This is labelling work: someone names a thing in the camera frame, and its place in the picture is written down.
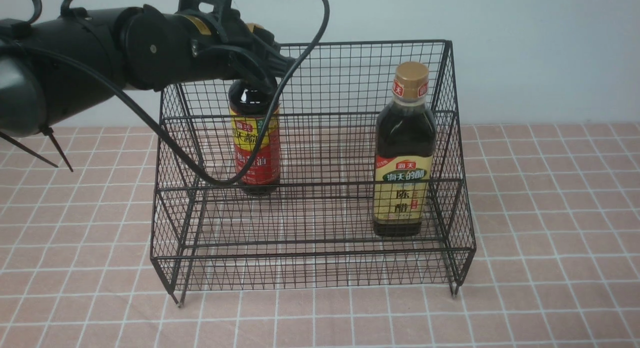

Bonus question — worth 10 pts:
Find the black cable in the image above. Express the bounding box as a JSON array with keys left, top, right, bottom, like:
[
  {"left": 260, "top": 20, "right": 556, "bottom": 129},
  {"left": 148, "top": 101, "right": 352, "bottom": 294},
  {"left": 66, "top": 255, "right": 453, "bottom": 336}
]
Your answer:
[{"left": 0, "top": 0, "right": 331, "bottom": 188}]

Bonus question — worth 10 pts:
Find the black wire mesh shelf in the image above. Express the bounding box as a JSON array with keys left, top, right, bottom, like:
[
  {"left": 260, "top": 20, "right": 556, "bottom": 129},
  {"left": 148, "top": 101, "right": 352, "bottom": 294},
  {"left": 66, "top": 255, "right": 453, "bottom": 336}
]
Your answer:
[{"left": 150, "top": 40, "right": 477, "bottom": 304}]

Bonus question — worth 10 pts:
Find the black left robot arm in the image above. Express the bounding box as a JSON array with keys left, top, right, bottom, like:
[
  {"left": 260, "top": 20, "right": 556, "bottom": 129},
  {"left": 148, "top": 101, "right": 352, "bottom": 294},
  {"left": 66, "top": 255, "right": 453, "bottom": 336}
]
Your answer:
[{"left": 0, "top": 5, "right": 295, "bottom": 138}]

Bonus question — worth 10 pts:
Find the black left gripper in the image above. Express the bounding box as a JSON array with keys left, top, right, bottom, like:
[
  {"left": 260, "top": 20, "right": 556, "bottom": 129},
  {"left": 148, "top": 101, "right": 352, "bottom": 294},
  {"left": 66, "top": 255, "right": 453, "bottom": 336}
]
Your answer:
[{"left": 190, "top": 13, "right": 296, "bottom": 95}]

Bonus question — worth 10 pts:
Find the soy sauce bottle red label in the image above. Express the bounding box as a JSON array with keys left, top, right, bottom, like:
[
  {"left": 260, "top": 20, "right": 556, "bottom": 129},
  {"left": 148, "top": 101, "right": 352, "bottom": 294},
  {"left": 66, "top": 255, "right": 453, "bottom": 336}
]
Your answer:
[{"left": 228, "top": 80, "right": 281, "bottom": 197}]

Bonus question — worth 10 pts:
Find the dark vinegar bottle yellow label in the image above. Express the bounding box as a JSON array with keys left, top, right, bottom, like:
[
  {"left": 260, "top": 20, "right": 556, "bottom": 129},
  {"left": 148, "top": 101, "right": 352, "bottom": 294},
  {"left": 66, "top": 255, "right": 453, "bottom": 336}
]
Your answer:
[{"left": 372, "top": 61, "right": 438, "bottom": 237}]

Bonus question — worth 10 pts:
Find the pink checkered tablecloth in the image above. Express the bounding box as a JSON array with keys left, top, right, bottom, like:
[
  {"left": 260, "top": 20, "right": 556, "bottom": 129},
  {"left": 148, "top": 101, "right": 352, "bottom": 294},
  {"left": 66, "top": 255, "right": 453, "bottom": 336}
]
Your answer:
[{"left": 1, "top": 124, "right": 639, "bottom": 347}]

